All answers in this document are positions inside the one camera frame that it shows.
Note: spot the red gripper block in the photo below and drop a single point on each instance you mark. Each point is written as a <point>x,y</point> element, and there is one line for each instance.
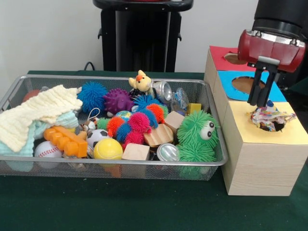
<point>272,51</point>

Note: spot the floral print cloth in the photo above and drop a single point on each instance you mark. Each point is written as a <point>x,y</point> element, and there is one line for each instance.
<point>264,118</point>

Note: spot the green spiky ball with eyes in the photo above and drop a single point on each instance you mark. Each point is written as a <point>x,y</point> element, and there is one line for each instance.
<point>196,128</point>

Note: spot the blue spiky ball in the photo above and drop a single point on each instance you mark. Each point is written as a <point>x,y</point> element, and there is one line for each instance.
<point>92,95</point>

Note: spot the orange plastic compartment tray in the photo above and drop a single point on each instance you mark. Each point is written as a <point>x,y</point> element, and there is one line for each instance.
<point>67,142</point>

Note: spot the cream waffle cloth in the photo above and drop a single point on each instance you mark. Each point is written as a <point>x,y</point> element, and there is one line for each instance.
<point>36,108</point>

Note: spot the wooden box with three holes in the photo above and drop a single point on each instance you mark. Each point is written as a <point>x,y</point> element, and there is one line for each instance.
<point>262,163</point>

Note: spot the large green spiky ball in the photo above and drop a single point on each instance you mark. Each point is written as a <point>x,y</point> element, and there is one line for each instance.
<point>195,152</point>

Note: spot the yellow plush duck toy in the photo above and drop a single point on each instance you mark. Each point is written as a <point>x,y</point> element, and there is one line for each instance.
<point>140,80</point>

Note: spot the multicolour spiky caterpillar toy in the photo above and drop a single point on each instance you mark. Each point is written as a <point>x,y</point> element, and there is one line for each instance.
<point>137,122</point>

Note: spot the purple spiky ball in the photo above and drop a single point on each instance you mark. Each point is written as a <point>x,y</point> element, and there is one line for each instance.
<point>119,99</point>

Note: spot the yellow tennis ball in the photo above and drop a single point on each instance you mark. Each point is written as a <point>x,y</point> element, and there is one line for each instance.
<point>108,149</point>

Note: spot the dark green table cloth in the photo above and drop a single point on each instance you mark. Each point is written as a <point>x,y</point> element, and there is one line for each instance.
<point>144,204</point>

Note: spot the small soccer ball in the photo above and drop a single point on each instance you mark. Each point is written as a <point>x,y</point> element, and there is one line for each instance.
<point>97,137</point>

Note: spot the white baseball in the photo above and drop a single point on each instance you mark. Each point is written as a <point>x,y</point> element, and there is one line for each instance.
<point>47,150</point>

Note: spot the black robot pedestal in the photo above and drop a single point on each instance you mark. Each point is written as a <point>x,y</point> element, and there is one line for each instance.
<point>142,36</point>

